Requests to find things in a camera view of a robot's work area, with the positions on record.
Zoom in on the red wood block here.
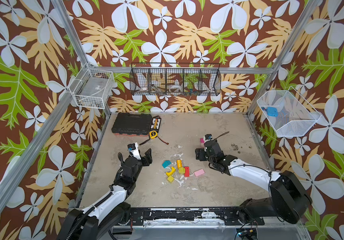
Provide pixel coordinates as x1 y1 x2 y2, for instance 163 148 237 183
184 167 190 178

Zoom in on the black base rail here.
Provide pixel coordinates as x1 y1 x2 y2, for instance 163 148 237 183
130 207 265 226

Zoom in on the yellow-green cube block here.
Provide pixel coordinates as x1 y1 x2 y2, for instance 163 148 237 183
178 167 186 175

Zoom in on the white mesh basket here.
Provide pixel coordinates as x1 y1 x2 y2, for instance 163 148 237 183
257 87 322 138

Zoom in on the white wire basket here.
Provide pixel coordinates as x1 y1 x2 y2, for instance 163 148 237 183
69 64 116 110

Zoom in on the yellow arch block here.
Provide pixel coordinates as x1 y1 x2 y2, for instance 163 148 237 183
166 167 176 177

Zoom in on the blue object in basket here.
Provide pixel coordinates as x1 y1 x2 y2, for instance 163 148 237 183
265 107 279 117

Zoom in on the black tool case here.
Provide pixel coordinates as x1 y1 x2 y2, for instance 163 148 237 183
112 113 153 136

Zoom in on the teal wood block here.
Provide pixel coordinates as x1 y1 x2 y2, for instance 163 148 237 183
162 160 172 169

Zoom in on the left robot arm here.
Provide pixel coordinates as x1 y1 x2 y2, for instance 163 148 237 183
57 148 153 240

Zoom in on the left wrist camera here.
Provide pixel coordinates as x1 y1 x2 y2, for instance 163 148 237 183
128 143 141 160

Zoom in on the yellow tape measure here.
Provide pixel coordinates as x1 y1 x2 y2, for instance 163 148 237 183
149 131 158 139

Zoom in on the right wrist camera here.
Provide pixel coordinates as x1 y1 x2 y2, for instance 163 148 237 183
204 134 213 142

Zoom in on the black wire basket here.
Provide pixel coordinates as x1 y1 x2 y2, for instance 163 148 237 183
129 63 222 96

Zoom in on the electronics board with led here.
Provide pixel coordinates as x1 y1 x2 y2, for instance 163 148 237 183
234 228 258 240

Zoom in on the yellow cube block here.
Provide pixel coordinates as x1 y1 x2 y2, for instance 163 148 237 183
167 176 175 183

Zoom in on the red black cable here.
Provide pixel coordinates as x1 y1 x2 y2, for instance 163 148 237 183
138 134 170 147

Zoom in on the pink wood block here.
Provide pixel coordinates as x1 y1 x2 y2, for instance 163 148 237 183
194 169 205 177

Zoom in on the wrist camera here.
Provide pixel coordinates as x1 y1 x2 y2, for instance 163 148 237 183
204 134 213 142
128 143 141 160

